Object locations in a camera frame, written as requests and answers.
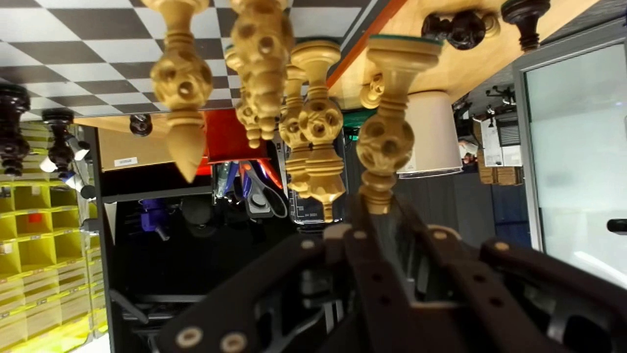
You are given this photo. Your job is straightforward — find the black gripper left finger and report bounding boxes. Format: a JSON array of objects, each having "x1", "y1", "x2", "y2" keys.
[{"x1": 153, "y1": 194, "x2": 463, "y2": 353}]

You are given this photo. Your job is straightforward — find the light wooden chess piece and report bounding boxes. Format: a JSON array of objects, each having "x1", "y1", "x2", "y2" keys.
[
  {"x1": 278, "y1": 65, "x2": 314, "y2": 200},
  {"x1": 288, "y1": 39, "x2": 349, "y2": 223},
  {"x1": 359, "y1": 67, "x2": 388, "y2": 112},
  {"x1": 233, "y1": 96, "x2": 265, "y2": 151},
  {"x1": 227, "y1": 0, "x2": 298, "y2": 143},
  {"x1": 355, "y1": 33, "x2": 447, "y2": 218},
  {"x1": 141, "y1": 0, "x2": 218, "y2": 184}
]

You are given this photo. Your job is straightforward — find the dark wooden chess piece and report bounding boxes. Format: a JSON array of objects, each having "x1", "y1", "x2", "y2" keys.
[
  {"x1": 127, "y1": 112, "x2": 157, "y2": 139},
  {"x1": 0, "y1": 82, "x2": 33, "y2": 178},
  {"x1": 419, "y1": 6, "x2": 502, "y2": 53},
  {"x1": 39, "y1": 106, "x2": 79, "y2": 182},
  {"x1": 500, "y1": 0, "x2": 553, "y2": 53}
]

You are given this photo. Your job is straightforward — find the white paper cup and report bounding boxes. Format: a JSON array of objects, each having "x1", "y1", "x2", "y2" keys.
[{"x1": 396, "y1": 86, "x2": 466, "y2": 180}]

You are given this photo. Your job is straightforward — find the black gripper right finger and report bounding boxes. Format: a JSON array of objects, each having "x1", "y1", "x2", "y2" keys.
[{"x1": 394, "y1": 202, "x2": 627, "y2": 353}]

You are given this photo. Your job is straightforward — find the yellow storage bin shelf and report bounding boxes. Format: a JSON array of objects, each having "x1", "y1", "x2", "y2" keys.
[{"x1": 0, "y1": 120, "x2": 112, "y2": 353}]

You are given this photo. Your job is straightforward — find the checkered chess board red rim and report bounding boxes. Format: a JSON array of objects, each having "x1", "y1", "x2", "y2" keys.
[{"x1": 0, "y1": 0, "x2": 410, "y2": 125}]

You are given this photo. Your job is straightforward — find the white door with handle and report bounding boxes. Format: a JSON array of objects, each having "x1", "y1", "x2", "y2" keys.
[{"x1": 515, "y1": 35, "x2": 627, "y2": 290}]

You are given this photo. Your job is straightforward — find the cardboard box with paper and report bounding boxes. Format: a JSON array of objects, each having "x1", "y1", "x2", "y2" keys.
[{"x1": 474, "y1": 116, "x2": 525, "y2": 188}]

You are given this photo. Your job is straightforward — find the red pen cup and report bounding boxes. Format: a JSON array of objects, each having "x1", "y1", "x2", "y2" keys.
[{"x1": 204, "y1": 106, "x2": 274, "y2": 165}]

